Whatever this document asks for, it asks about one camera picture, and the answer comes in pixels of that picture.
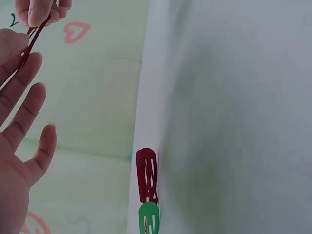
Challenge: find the green snap hair clip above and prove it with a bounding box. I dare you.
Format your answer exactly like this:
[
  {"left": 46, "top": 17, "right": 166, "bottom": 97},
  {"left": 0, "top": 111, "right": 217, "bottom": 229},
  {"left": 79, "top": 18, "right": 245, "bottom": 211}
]
[{"left": 138, "top": 201, "right": 162, "bottom": 234}]

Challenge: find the person's left hand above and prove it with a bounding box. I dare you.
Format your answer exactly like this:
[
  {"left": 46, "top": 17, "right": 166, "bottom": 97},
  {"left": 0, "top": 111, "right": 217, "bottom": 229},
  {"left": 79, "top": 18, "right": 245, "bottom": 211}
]
[{"left": 0, "top": 28, "right": 57, "bottom": 234}]

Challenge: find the dark red snap hair clip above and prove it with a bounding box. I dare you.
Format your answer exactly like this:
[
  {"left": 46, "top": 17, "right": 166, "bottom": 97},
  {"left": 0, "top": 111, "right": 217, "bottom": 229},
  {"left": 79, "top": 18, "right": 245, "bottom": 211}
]
[
  {"left": 20, "top": 14, "right": 52, "bottom": 66},
  {"left": 136, "top": 147, "right": 160, "bottom": 204}
]

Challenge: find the person's right hand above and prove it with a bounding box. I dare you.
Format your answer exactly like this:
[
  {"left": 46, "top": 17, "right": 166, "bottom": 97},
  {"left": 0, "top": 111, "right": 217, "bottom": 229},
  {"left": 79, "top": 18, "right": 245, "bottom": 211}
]
[{"left": 13, "top": 0, "right": 73, "bottom": 28}]

